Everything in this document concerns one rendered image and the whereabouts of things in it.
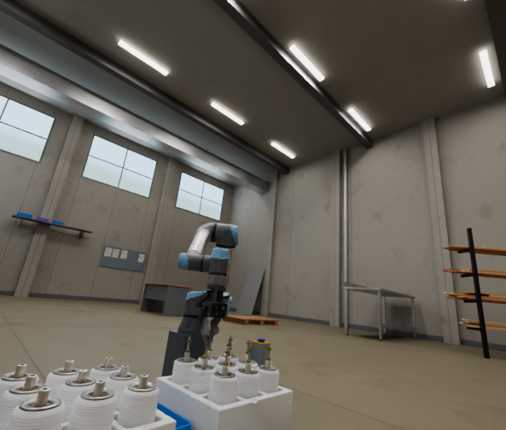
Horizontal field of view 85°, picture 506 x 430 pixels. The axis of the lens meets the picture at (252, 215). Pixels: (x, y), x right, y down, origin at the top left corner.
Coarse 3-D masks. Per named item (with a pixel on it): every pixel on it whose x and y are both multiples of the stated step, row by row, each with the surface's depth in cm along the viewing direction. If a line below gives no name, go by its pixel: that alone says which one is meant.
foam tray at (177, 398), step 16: (160, 384) 108; (176, 384) 105; (160, 400) 105; (176, 400) 99; (192, 400) 94; (208, 400) 92; (240, 400) 96; (256, 400) 97; (272, 400) 102; (288, 400) 109; (192, 416) 92; (208, 416) 87; (224, 416) 86; (240, 416) 90; (256, 416) 95; (272, 416) 101; (288, 416) 107
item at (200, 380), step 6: (192, 372) 102; (198, 372) 101; (204, 372) 101; (210, 372) 101; (192, 378) 101; (198, 378) 100; (204, 378) 100; (210, 378) 101; (192, 384) 100; (198, 384) 99; (204, 384) 100; (192, 390) 99; (198, 390) 99; (204, 390) 99
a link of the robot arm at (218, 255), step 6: (216, 252) 114; (222, 252) 114; (228, 252) 116; (216, 258) 112; (222, 258) 113; (228, 258) 115; (210, 264) 114; (216, 264) 112; (222, 264) 112; (210, 270) 112; (216, 270) 111; (222, 270) 112
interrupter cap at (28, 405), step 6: (24, 402) 60; (30, 402) 60; (48, 402) 62; (54, 402) 62; (60, 402) 61; (24, 408) 57; (30, 408) 58; (36, 408) 58; (42, 408) 58; (48, 408) 58
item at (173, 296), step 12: (144, 288) 697; (156, 288) 660; (168, 288) 614; (180, 288) 634; (144, 300) 691; (156, 300) 712; (168, 300) 610; (180, 300) 630; (168, 312) 606; (180, 312) 626
